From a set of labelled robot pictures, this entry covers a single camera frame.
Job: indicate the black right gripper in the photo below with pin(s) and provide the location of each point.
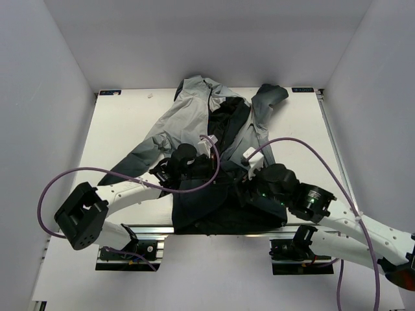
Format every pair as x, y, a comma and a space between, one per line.
244, 183

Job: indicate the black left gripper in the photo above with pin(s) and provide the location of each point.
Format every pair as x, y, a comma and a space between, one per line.
210, 163

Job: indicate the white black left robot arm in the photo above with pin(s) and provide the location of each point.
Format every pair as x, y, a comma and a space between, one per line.
82, 218

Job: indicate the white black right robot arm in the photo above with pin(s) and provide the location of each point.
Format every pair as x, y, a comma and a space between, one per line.
330, 227

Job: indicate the right blue table label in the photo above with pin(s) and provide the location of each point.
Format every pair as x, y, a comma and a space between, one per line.
302, 90

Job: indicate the blue table label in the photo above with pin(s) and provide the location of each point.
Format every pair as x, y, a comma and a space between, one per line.
113, 92
302, 90

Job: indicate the left blue table label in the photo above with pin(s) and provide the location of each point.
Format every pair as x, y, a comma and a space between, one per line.
113, 92

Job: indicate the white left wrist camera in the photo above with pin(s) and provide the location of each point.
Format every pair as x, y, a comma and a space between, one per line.
204, 145

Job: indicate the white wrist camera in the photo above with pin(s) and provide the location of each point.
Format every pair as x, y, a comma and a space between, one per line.
204, 145
254, 160

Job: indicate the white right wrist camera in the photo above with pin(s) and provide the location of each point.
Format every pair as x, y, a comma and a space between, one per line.
254, 160

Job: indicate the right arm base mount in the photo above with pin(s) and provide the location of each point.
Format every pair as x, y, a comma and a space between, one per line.
287, 261

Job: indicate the aluminium front table rail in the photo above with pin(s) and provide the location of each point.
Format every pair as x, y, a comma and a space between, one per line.
168, 230

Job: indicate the aluminium table rail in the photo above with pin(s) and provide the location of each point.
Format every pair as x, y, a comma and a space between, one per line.
168, 230
340, 162

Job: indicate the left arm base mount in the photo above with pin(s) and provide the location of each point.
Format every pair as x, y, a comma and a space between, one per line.
146, 256

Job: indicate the aluminium right table rail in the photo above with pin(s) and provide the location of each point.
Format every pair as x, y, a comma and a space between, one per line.
340, 162

